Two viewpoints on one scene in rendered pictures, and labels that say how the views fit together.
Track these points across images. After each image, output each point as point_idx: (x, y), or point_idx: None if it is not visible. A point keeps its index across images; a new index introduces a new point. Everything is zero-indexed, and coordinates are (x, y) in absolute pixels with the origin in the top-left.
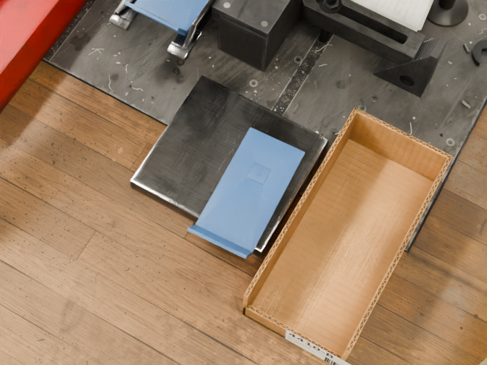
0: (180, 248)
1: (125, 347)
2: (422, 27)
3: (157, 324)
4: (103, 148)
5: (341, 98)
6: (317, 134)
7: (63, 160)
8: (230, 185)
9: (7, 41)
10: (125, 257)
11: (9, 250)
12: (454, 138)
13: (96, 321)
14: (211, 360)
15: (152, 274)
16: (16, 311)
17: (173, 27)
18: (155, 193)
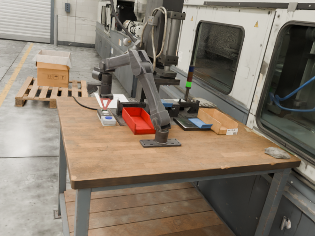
0: (200, 133)
1: (213, 143)
2: (185, 108)
3: (212, 139)
4: (173, 129)
5: (190, 116)
6: (195, 117)
7: (171, 132)
8: (196, 123)
9: (140, 124)
10: (197, 136)
11: (183, 142)
12: None
13: (206, 142)
14: (223, 139)
15: (203, 136)
16: (195, 146)
17: (172, 103)
18: (190, 127)
